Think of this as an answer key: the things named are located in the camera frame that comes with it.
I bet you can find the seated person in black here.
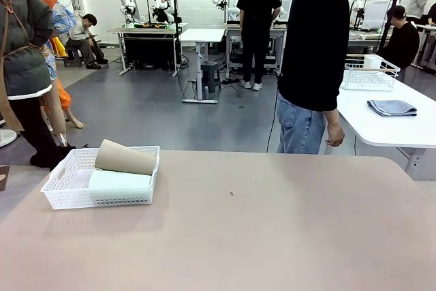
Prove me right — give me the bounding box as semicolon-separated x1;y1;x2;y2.
377;5;421;82

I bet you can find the white perforated plastic basket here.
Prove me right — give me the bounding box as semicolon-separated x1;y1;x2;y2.
40;144;161;211

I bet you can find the long background workbench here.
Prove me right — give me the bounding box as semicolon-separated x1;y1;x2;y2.
224;20;287;79

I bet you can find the grey plastic stool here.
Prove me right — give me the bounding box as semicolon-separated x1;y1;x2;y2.
200;61;222;94

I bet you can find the mannequin in green jacket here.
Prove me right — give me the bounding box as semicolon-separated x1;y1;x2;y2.
0;0;76;171

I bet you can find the black camera tripod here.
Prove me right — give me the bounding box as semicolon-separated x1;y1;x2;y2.
377;0;406;50

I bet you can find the person's left hand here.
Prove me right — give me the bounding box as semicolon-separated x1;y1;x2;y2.
325;123;346;148

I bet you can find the seated person in grey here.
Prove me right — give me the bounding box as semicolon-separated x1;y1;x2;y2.
65;13;110;70

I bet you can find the blue grey cloth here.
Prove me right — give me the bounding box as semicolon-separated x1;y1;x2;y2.
367;99;418;118

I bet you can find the white cup in rack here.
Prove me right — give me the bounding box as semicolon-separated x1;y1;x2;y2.
364;55;382;70

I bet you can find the brown board piece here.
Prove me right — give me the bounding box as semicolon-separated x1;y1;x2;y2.
0;165;12;193

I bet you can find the beige plastic cup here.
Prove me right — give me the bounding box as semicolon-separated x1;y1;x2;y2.
94;138;157;177

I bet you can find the standing person in black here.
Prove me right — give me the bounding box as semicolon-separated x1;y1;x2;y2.
236;0;282;91

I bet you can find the white height-adjustable desk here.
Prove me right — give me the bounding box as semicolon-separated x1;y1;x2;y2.
178;28;226;105

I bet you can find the mannequin in blue patterned dress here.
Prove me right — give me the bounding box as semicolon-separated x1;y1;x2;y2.
40;0;84;149

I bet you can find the white wire dish rack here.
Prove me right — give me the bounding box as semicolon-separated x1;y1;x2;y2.
341;55;401;92

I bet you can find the person in black shirt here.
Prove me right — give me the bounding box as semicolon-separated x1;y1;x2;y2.
276;0;369;155

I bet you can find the pale green plastic cup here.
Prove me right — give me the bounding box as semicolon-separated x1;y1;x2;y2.
88;169;155;200

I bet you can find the white side table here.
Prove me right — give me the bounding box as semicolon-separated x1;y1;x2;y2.
334;75;436;181

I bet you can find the person's left forearm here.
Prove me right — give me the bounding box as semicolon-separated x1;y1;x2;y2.
322;108;342;129

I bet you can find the workbench with black underside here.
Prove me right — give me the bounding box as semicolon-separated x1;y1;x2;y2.
108;22;189;78

